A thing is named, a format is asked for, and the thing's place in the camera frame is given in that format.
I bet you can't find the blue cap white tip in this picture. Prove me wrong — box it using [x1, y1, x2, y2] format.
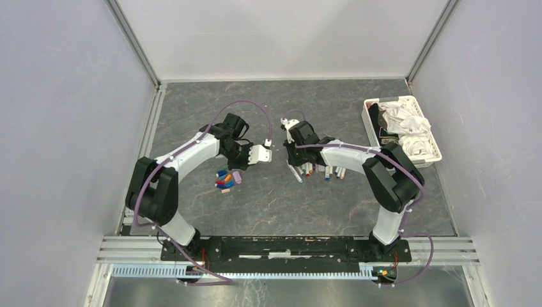
[216, 169, 228, 177]

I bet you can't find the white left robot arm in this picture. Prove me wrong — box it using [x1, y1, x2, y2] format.
[125, 113, 254, 261]

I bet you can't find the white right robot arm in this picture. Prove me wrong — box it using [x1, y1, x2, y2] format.
[281, 118, 424, 261]

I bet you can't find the white marker teal cap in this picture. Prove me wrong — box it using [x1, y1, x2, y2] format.
[287, 164, 304, 184]

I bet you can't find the black printed t-shirt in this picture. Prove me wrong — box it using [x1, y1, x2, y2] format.
[368, 104, 399, 146]

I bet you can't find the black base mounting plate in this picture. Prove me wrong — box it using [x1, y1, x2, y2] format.
[185, 236, 412, 273]

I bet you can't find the white crumpled cloth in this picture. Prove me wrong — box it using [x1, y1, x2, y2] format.
[378, 98, 432, 157]

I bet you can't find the white perforated plastic basket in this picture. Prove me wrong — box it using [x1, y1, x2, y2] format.
[360, 95, 442, 168]

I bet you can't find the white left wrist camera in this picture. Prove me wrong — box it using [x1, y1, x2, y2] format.
[248, 139, 272, 166]

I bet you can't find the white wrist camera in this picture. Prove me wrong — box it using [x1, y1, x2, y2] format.
[248, 139, 272, 166]
[280, 118, 300, 143]

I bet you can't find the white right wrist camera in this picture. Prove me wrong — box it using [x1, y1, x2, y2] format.
[280, 118, 300, 143]

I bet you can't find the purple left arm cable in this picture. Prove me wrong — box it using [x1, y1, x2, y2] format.
[132, 99, 273, 285]

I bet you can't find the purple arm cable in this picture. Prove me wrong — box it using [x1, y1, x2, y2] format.
[132, 99, 273, 285]
[283, 110, 435, 287]

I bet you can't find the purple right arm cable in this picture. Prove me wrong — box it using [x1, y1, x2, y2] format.
[283, 110, 435, 287]

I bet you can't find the grey slotted cable duct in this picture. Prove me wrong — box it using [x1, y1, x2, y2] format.
[111, 264, 376, 281]

